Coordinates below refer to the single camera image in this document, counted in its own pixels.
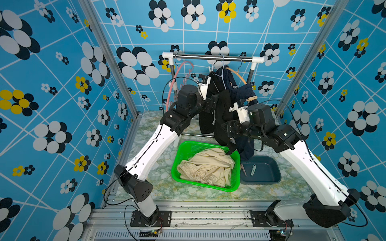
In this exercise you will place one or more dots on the mint green clothespin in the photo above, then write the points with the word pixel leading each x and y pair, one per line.
pixel 253 169

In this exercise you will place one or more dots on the wooden hanger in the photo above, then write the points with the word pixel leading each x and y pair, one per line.
pixel 238 75

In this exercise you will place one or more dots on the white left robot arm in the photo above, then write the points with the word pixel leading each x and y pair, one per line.
pixel 132 176

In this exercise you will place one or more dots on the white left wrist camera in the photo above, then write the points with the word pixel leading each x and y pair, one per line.
pixel 203 85

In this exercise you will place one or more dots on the beige shorts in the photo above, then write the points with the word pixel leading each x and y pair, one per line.
pixel 210 166

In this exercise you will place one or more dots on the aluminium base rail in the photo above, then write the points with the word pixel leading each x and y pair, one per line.
pixel 202 220

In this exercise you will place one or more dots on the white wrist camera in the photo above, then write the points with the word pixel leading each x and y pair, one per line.
pixel 203 85
pixel 241 110

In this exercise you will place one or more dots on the wooden clothespin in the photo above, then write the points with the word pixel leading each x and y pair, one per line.
pixel 252 98

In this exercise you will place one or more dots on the black shorts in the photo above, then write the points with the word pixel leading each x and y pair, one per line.
pixel 211 123

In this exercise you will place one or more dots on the navy blue shorts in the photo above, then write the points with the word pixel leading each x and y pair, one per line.
pixel 245 145

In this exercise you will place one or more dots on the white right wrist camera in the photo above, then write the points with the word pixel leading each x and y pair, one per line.
pixel 241 110

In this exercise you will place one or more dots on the white metal clothes rack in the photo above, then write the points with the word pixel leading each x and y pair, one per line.
pixel 171 58

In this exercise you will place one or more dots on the dark teal plastic bin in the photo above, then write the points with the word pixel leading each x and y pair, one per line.
pixel 267 171

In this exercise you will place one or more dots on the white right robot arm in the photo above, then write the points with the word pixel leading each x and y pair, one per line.
pixel 330 202

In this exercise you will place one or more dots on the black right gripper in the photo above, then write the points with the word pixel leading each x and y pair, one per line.
pixel 236 124

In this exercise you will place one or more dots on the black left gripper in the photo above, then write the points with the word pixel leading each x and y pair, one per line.
pixel 210 103

